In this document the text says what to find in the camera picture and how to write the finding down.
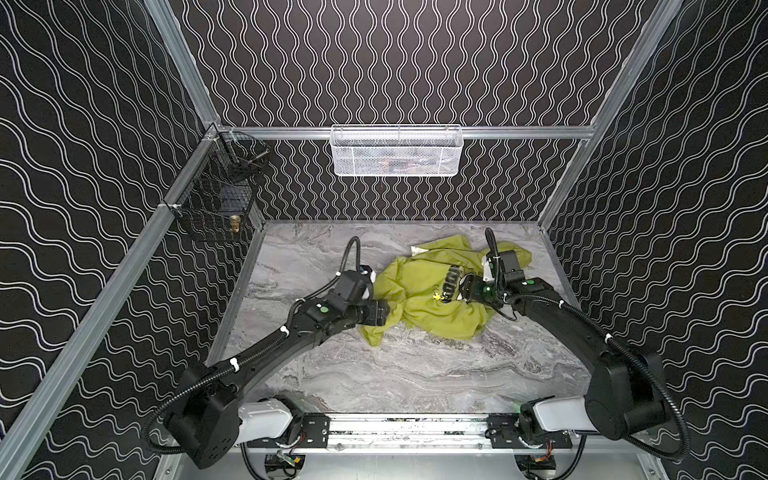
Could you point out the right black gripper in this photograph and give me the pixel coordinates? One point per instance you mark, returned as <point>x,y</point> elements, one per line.
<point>466,286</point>

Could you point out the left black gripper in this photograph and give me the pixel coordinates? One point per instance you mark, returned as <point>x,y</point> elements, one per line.
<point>378,311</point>

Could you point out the green zip-up jacket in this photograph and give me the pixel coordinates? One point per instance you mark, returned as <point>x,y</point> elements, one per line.
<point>412,286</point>

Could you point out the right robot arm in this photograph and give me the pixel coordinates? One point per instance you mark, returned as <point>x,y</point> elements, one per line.
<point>627,397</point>

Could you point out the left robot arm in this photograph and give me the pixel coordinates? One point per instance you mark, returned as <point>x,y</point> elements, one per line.
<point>205,416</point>

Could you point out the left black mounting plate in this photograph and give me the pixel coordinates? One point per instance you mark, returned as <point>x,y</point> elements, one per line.
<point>309,430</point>

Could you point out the black mounting plate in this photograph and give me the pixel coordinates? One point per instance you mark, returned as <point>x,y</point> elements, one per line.
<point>309,430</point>
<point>508,432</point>

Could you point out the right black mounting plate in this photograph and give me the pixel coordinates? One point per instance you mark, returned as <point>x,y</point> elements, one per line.
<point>508,432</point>

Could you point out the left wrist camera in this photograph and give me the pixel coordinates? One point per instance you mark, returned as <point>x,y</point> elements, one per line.
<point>354,286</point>

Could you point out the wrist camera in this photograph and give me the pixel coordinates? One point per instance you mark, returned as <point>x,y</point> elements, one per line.
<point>502,269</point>
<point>354,286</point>

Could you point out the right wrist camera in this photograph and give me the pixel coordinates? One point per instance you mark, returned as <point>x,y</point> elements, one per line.
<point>502,269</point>

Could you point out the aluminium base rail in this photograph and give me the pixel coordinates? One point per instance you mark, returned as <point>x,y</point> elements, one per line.
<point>351,433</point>

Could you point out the white mesh wall basket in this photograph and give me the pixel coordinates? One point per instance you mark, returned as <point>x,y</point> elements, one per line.
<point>392,150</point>

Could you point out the black wire wall basket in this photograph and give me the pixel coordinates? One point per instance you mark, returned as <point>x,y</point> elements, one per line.
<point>215,208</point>

